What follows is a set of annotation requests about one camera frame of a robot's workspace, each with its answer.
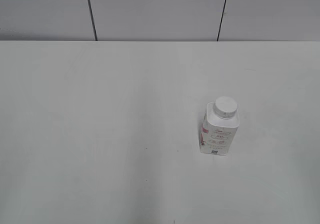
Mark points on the white yili changqing bottle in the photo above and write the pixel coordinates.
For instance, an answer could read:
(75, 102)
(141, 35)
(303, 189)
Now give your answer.
(216, 133)

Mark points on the white round bottle cap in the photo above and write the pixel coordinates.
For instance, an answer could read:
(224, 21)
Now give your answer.
(225, 107)

